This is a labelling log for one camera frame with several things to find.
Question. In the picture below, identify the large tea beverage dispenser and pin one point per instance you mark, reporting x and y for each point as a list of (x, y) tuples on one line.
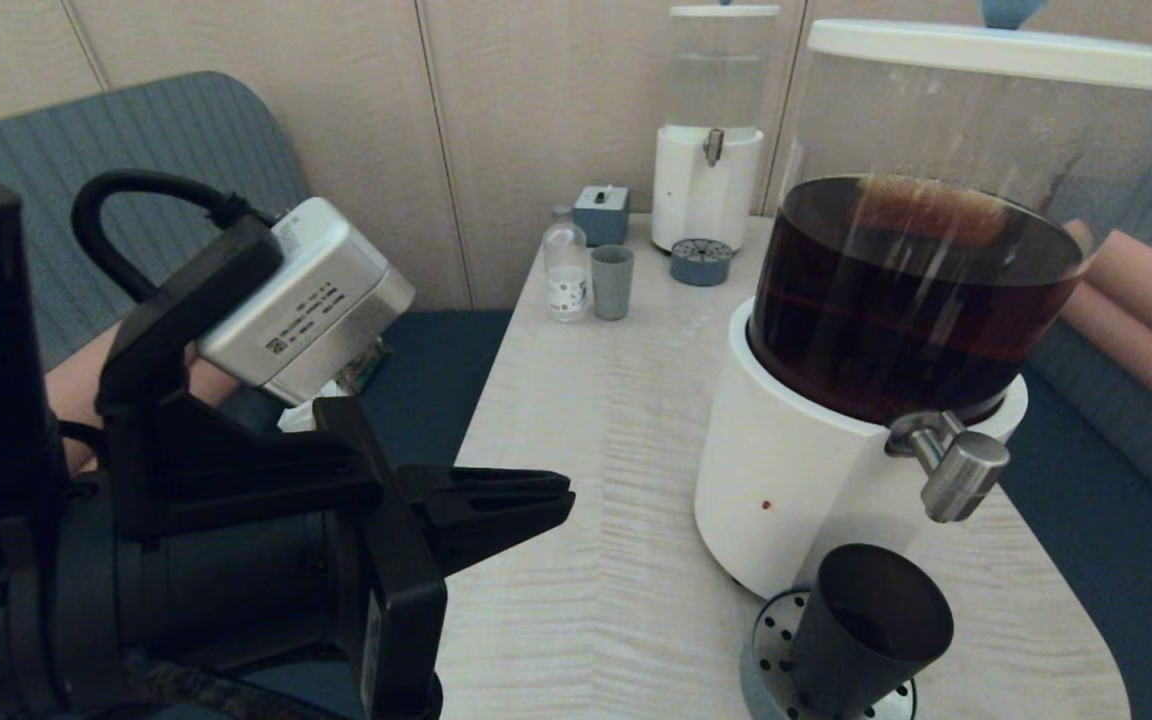
[(796, 480)]

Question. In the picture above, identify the black plastic cup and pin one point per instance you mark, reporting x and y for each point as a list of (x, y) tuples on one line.
[(861, 640)]

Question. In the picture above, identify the grey plastic cup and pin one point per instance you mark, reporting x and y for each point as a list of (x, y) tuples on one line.
[(612, 283)]

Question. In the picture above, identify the dark blue sofa seat cushion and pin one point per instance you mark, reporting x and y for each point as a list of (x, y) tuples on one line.
[(1116, 580), (436, 370)]

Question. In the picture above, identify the large silver dispenser tap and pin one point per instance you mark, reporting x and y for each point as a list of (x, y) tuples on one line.
[(961, 475)]

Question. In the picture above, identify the small round grey drip tray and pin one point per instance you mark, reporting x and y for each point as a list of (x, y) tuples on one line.
[(701, 263)]

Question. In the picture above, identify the large white dispenser lid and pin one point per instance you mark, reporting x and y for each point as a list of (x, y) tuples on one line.
[(1016, 55)]

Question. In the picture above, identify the large round perforated drip tray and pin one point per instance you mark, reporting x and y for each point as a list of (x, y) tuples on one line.
[(771, 650)]

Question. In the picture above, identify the small silver dispenser tap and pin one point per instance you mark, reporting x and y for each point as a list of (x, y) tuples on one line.
[(712, 146)]

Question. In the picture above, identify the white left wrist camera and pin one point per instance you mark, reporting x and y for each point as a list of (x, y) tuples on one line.
[(311, 300)]

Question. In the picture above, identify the clear plastic bottle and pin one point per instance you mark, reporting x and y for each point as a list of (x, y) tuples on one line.
[(566, 268)]

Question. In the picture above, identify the green snack packet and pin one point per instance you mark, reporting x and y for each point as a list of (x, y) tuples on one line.
[(368, 368)]

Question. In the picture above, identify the small white dispenser lid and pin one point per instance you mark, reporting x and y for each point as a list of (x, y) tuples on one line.
[(724, 11)]

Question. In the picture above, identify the crumpled white tissue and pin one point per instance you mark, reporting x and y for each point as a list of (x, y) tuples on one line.
[(298, 415)]

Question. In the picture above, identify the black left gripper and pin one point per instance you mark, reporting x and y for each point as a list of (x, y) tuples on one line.
[(266, 560)]

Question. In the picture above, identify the small water beverage dispenser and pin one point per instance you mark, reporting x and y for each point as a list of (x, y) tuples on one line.
[(701, 195)]

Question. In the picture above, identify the grey square tissue box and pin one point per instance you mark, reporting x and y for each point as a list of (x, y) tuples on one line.
[(601, 218)]

